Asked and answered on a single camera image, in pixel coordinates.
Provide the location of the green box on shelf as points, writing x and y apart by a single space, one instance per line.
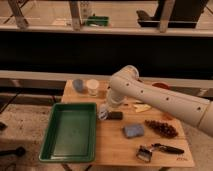
97 20

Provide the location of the dark red grape bunch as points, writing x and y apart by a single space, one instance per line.
162 128

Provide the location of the light blue towel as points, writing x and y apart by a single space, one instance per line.
103 112

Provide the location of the blue sponge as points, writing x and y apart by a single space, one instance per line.
133 130

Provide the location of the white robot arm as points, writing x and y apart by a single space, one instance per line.
195 111

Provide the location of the red bowl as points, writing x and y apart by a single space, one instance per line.
161 85

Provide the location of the white plastic cup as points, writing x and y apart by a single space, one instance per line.
92 86

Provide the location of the green plastic tray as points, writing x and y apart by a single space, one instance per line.
70 136

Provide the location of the wooden table board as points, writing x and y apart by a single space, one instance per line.
114 149

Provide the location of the blue plastic cup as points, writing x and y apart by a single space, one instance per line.
78 85

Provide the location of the yellow banana toy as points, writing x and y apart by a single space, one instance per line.
141 107

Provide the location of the metal black-handled tool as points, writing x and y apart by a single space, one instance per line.
145 153

